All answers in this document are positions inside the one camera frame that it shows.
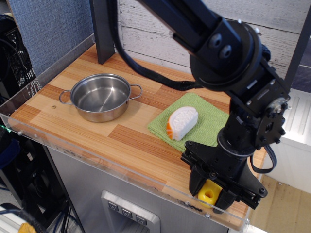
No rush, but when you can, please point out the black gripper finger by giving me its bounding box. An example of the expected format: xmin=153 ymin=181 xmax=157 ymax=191
xmin=213 ymin=189 xmax=239 ymax=214
xmin=189 ymin=167 xmax=207 ymax=196

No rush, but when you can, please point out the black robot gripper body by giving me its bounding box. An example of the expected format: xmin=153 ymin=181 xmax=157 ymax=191
xmin=181 ymin=141 xmax=268 ymax=209

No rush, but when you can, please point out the yellow handled white toy knife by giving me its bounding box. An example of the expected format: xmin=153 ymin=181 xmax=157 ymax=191
xmin=197 ymin=180 xmax=222 ymax=208

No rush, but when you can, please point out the stainless steel pot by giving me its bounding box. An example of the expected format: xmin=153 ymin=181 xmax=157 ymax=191
xmin=59 ymin=73 xmax=143 ymax=123

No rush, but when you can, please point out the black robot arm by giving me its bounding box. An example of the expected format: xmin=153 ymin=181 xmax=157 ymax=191
xmin=143 ymin=0 xmax=290 ymax=214

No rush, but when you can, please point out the clear acrylic table guard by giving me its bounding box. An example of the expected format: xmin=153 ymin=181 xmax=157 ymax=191
xmin=0 ymin=46 xmax=253 ymax=233

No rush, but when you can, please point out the green folded cloth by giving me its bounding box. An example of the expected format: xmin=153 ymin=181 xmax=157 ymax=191
xmin=148 ymin=93 xmax=228 ymax=152

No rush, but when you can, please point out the white orange toy food slice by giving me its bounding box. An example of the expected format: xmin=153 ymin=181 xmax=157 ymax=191
xmin=166 ymin=106 xmax=198 ymax=141

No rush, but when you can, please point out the white grooved side unit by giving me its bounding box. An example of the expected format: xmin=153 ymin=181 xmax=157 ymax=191
xmin=267 ymin=89 xmax=311 ymax=193

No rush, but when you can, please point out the silver dispenser panel with buttons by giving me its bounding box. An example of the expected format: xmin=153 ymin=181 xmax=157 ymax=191
xmin=101 ymin=190 xmax=161 ymax=233

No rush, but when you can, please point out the yellow black object bottom left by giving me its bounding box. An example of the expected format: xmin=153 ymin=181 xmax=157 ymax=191
xmin=0 ymin=207 xmax=47 ymax=233

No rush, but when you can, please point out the black plastic crate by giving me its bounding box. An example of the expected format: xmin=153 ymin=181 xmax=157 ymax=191
xmin=0 ymin=14 xmax=36 ymax=97

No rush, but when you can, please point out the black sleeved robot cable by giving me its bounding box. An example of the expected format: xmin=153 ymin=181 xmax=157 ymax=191
xmin=114 ymin=0 xmax=202 ymax=92

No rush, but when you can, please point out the right dark vertical post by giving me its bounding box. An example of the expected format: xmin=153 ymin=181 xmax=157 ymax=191
xmin=284 ymin=6 xmax=311 ymax=92

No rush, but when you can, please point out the dark vertical post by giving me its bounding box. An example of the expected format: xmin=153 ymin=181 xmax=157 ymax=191
xmin=89 ymin=0 xmax=115 ymax=64
xmin=284 ymin=6 xmax=311 ymax=92

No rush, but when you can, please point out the left dark vertical post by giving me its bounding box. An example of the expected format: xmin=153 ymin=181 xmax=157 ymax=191
xmin=89 ymin=0 xmax=115 ymax=64

